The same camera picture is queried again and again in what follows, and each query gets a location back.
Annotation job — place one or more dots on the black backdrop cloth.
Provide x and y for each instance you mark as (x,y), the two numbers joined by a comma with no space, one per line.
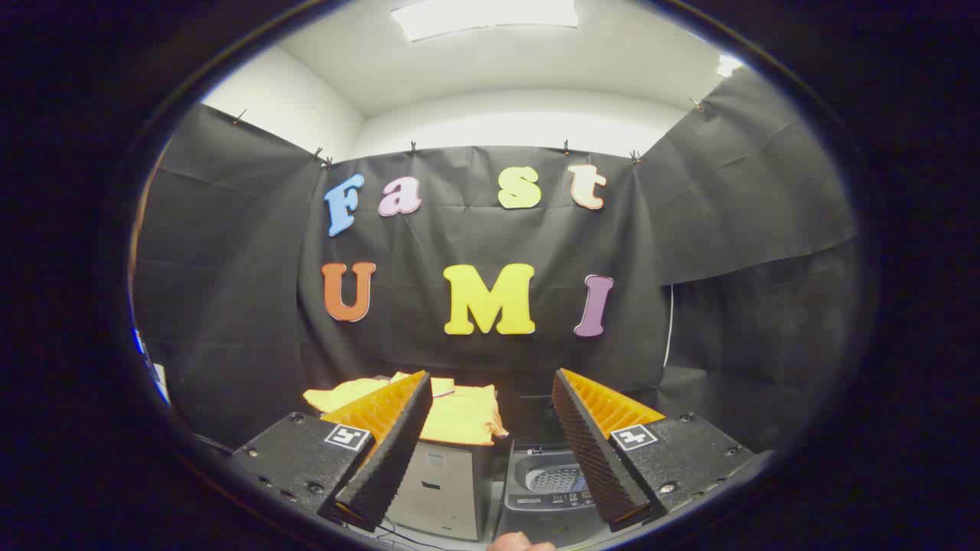
(475,229)

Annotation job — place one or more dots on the small ceiling light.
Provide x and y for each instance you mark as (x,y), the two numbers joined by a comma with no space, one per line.
(729,66)

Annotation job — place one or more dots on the grey cabinet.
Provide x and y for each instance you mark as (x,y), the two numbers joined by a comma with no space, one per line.
(440,490)

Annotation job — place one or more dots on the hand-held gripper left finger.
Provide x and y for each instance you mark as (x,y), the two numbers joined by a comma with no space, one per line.
(394,467)

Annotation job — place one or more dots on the orange polo shirt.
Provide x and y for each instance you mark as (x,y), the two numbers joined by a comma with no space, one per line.
(467,417)

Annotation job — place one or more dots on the dark washing machine lid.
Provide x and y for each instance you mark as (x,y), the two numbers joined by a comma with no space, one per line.
(532,419)

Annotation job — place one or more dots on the large ceiling light panel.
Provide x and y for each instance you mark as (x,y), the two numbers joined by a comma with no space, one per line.
(482,17)

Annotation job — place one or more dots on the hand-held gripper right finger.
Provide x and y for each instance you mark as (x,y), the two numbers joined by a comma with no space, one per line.
(593,459)

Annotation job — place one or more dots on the grey washing machine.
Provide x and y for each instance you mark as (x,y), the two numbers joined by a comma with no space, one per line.
(536,506)

